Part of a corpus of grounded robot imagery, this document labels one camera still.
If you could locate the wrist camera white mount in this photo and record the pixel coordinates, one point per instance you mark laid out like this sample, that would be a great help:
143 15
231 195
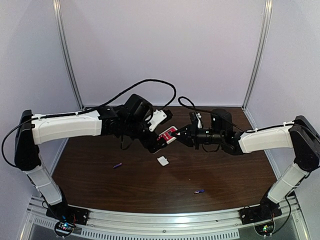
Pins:
140 111
198 120

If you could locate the white remote control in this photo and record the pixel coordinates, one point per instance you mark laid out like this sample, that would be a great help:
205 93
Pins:
167 135

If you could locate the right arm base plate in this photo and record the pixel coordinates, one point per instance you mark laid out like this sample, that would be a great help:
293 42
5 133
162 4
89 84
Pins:
261 212

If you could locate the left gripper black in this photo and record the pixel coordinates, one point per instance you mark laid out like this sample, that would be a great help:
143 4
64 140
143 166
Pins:
152 141

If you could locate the right aluminium frame post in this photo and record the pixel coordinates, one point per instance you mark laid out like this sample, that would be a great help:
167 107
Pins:
263 36

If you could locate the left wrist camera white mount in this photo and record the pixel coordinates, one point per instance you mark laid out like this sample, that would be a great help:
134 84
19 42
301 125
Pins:
140 111

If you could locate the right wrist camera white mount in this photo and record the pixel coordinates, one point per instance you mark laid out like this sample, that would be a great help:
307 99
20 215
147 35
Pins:
198 120

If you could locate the front aluminium rail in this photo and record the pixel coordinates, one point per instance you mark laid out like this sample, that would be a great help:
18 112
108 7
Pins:
209 225

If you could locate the left aluminium frame post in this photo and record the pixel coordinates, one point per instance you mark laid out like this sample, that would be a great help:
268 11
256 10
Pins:
65 52

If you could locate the white battery cover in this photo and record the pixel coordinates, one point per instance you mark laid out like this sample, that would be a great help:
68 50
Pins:
163 161

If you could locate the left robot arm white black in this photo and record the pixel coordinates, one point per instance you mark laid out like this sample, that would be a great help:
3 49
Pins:
37 129

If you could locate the aluminium frame post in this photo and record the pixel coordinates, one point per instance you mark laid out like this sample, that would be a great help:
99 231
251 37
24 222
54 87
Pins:
65 52
263 36

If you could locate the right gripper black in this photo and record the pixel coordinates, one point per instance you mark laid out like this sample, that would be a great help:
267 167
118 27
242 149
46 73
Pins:
195 136

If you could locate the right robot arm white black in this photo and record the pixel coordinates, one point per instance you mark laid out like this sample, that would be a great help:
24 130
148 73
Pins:
298 135

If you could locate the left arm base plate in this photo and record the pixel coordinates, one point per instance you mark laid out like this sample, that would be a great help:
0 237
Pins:
68 214

